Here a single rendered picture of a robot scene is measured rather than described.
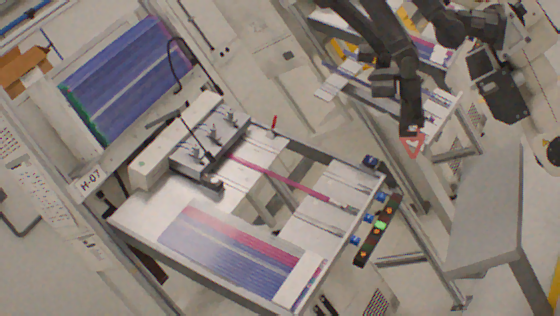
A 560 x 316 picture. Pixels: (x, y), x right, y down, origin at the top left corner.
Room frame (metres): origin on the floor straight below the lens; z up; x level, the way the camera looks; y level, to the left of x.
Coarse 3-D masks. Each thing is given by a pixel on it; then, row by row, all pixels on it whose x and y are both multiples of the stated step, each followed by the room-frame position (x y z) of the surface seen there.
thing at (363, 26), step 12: (312, 0) 1.96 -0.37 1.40; (324, 0) 1.95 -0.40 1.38; (336, 0) 1.98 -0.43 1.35; (348, 0) 2.02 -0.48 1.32; (336, 12) 2.03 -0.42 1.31; (348, 12) 2.01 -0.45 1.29; (360, 12) 2.05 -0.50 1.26; (360, 24) 2.04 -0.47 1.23; (372, 24) 2.07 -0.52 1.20; (372, 36) 2.07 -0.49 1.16; (384, 48) 2.09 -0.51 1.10
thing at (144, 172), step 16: (208, 96) 2.39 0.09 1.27; (192, 112) 2.31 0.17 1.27; (208, 112) 2.31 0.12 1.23; (176, 128) 2.24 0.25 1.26; (192, 128) 2.24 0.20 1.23; (160, 144) 2.18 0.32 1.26; (176, 144) 2.18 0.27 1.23; (144, 160) 2.12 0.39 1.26; (160, 160) 2.11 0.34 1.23; (144, 176) 2.06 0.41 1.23; (160, 176) 2.14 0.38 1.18
